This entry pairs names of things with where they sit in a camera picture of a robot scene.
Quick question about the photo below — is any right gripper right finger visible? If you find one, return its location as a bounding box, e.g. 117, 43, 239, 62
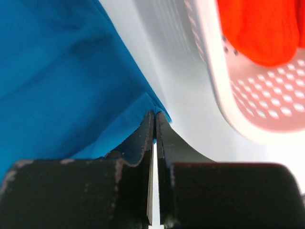
156, 113, 305, 229

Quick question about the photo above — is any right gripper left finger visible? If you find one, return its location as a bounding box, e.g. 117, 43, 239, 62
0, 112, 154, 229

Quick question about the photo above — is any blue t shirt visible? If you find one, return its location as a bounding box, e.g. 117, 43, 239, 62
0, 0, 165, 176

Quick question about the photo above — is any white plastic basket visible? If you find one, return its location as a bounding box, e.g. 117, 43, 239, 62
135, 0, 305, 145

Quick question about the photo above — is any orange t shirt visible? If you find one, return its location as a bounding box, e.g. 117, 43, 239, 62
217, 0, 305, 67

